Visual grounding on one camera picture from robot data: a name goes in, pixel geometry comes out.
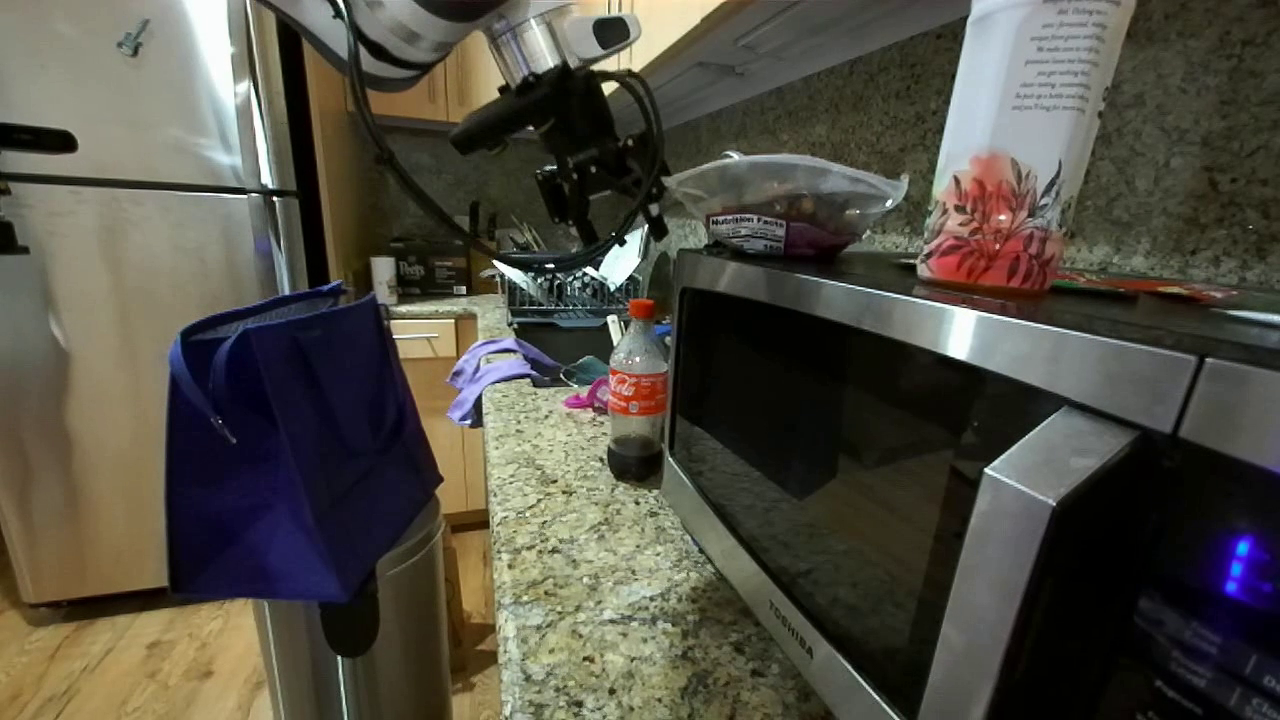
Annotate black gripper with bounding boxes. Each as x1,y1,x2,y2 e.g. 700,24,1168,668
534,67,676,252

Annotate coca cola bottle red label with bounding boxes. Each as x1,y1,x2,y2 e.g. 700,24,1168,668
603,294,672,490

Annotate stainless steel microwave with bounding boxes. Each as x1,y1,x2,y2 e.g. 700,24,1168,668
658,244,1280,720

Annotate dish rack with dishes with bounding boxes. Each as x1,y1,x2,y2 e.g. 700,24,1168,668
490,225,661,333

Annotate small pink item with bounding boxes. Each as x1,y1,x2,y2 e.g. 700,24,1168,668
555,376,617,420

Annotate purple cloth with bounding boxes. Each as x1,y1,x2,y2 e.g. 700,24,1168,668
446,333,563,432

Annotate white cup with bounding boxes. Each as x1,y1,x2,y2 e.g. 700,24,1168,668
369,252,405,306

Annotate wooden cabinet drawer front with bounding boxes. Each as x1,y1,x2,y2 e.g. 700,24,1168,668
386,306,493,527

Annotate dark blue cloth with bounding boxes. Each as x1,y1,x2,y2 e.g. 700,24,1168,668
166,278,448,607

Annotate white pouch with red fruit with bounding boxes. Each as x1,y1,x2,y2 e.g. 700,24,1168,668
915,0,1142,294

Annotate stainless steel trash can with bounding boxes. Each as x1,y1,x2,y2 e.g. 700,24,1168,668
254,495,458,720

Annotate stainless steel fridge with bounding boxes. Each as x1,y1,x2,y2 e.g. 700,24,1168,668
0,0,315,613

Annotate wooden wall cabinets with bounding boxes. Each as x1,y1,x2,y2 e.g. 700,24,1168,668
301,0,733,136

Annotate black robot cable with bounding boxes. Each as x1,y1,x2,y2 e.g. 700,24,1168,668
338,0,672,277

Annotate grey wall cabinet underside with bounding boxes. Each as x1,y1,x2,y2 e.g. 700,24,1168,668
636,0,973,132

